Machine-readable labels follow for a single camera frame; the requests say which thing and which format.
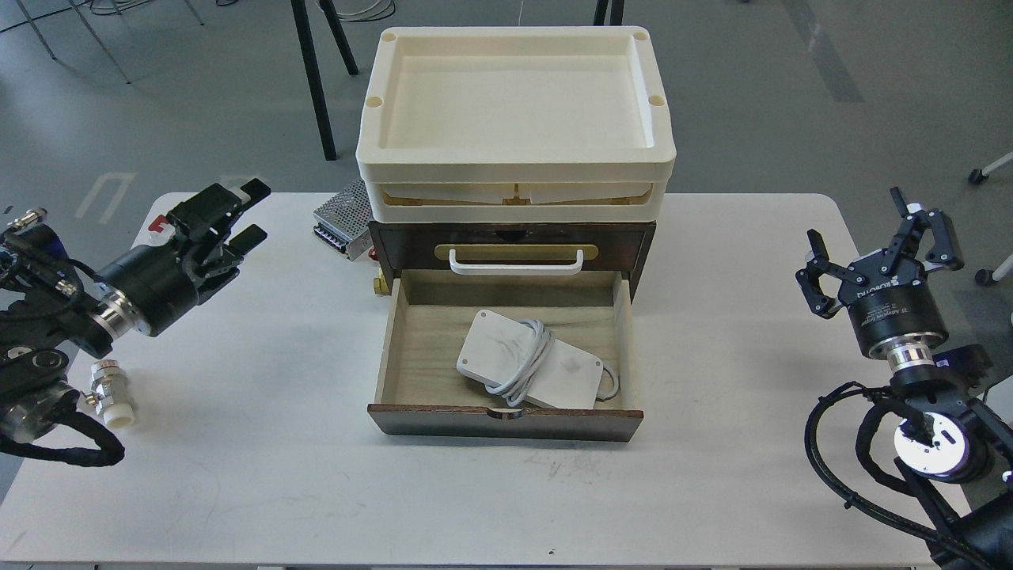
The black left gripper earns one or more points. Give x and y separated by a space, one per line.
164 282

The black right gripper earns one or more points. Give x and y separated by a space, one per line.
898 304

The white charger with cable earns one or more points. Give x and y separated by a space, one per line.
524 362

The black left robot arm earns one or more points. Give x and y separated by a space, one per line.
63 300

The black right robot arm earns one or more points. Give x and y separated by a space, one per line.
924 427

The white red circuit breaker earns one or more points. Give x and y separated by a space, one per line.
160 231

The metal mesh power supply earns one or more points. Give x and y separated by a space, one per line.
343 221

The white chair caster leg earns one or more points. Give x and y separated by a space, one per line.
978 175

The brass fitting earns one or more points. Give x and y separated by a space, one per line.
380 284

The silver metal valve fitting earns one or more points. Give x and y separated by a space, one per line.
109 396

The open wooden drawer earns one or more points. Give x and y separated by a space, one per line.
420 391

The black table leg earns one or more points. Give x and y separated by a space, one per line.
312 70

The cream plastic tray organizer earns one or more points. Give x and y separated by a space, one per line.
516 125

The white drawer handle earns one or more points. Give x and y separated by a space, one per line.
464 269

